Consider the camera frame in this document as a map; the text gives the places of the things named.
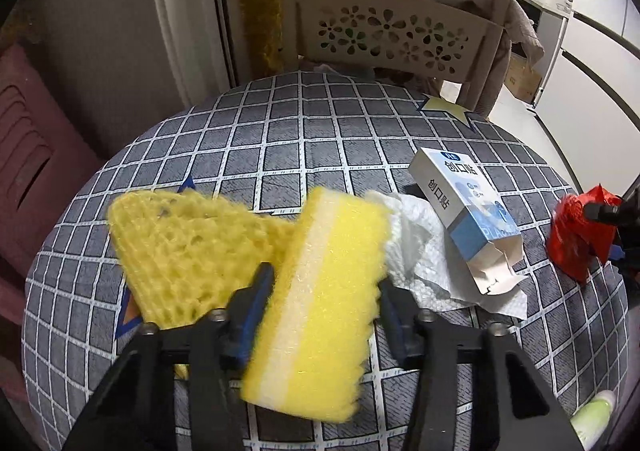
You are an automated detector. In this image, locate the cardboard box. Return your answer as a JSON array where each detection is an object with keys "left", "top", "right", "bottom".
[{"left": 502, "top": 54, "right": 543, "bottom": 104}]

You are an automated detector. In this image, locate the red plastic bag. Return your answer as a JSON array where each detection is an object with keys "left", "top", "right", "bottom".
[{"left": 546, "top": 184, "right": 623, "bottom": 284}]

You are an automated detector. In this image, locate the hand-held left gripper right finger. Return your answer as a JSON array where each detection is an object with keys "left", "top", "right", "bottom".
[{"left": 377, "top": 278, "right": 583, "bottom": 451}]

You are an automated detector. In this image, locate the yellow sponge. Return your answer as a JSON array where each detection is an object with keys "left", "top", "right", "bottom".
[{"left": 240, "top": 187, "right": 393, "bottom": 422}]

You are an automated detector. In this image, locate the green and white bottle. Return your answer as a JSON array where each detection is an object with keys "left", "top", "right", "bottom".
[{"left": 570, "top": 390, "right": 617, "bottom": 451}]

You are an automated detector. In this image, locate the pink plastic stool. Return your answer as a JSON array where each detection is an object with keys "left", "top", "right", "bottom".
[{"left": 0, "top": 44, "right": 106, "bottom": 262}]

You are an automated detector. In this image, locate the white refrigerator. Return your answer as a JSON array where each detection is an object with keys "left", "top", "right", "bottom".
[{"left": 530, "top": 0, "right": 640, "bottom": 197}]

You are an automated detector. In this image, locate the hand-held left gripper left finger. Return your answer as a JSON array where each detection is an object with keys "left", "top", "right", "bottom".
[{"left": 62, "top": 262, "right": 276, "bottom": 451}]

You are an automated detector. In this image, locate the crumpled white tissue paper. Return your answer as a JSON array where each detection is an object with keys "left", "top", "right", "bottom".
[{"left": 365, "top": 191, "right": 528, "bottom": 319}]

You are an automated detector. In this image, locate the pale pink hanging cloth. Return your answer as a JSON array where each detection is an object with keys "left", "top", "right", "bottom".
[{"left": 470, "top": 0, "right": 546, "bottom": 117}]

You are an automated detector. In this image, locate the beige flower-cutout storage rack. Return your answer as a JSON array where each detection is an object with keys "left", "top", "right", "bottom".
[{"left": 277, "top": 0, "right": 521, "bottom": 109}]

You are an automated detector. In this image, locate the yellow foam fruit net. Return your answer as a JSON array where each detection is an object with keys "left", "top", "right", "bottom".
[{"left": 107, "top": 190, "right": 296, "bottom": 379}]

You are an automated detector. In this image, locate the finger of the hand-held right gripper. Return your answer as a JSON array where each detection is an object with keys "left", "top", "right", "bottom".
[
  {"left": 611, "top": 238, "right": 640, "bottom": 277},
  {"left": 582, "top": 196, "right": 640, "bottom": 232}
]

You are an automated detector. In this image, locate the white and blue box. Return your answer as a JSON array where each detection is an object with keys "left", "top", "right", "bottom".
[{"left": 409, "top": 148, "right": 525, "bottom": 295}]

